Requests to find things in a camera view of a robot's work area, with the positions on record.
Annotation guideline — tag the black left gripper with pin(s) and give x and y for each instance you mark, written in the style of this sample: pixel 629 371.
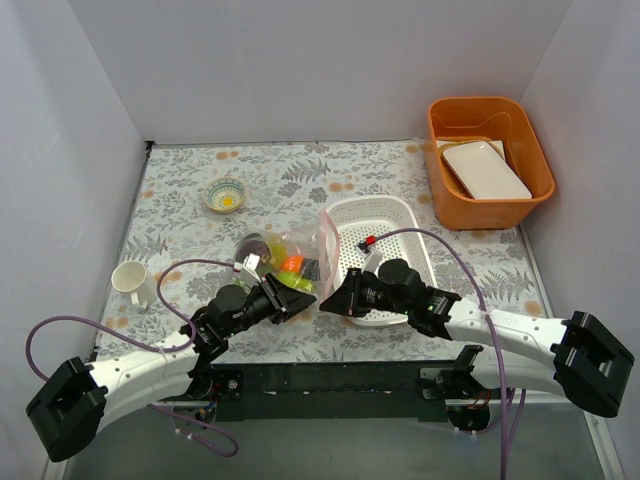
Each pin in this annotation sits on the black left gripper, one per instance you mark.
pixel 275 299

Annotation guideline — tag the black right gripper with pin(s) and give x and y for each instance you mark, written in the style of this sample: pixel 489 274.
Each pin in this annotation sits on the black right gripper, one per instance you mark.
pixel 354 292

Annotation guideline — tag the green pear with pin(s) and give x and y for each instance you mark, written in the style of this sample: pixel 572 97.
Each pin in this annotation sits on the green pear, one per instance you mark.
pixel 295 281

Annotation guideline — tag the orange fruit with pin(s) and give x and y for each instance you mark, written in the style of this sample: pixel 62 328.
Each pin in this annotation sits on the orange fruit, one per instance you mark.
pixel 292 263

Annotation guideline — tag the dark purple plum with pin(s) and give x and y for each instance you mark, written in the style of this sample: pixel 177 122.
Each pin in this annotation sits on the dark purple plum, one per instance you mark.
pixel 310 269

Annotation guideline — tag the yellow banana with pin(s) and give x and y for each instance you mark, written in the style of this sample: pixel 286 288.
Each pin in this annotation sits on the yellow banana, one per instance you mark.
pixel 278 251

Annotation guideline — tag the dark red apple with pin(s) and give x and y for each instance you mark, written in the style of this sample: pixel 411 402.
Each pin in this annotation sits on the dark red apple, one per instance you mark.
pixel 254 245

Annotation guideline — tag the clear zip top bag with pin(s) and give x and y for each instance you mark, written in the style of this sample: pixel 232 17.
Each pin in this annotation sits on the clear zip top bag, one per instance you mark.
pixel 318 240

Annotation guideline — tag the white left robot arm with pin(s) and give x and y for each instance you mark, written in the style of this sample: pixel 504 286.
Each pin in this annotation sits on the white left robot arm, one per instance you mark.
pixel 80 399

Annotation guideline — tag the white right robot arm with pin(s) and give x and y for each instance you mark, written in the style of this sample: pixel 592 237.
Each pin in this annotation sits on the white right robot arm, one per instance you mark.
pixel 578 357

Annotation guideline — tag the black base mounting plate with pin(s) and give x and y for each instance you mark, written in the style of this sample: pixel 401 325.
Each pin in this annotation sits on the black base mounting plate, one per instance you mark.
pixel 424 390

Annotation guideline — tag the patterned small bowl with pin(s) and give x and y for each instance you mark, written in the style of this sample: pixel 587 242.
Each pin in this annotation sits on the patterned small bowl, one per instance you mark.
pixel 225 194

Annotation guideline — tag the floral patterned table mat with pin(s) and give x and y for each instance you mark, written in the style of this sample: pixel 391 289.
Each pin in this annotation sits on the floral patterned table mat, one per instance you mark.
pixel 183 243

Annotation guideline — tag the white paper cup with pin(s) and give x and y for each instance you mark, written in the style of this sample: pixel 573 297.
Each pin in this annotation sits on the white paper cup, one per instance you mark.
pixel 135 282

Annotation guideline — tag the white rectangular plate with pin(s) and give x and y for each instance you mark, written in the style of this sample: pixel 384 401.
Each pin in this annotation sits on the white rectangular plate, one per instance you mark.
pixel 481 168

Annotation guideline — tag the orange plastic tub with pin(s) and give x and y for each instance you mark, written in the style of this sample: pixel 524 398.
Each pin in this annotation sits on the orange plastic tub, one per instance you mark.
pixel 463 119

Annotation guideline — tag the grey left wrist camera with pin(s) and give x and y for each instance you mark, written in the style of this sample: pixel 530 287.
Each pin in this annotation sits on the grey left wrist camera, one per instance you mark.
pixel 248 270

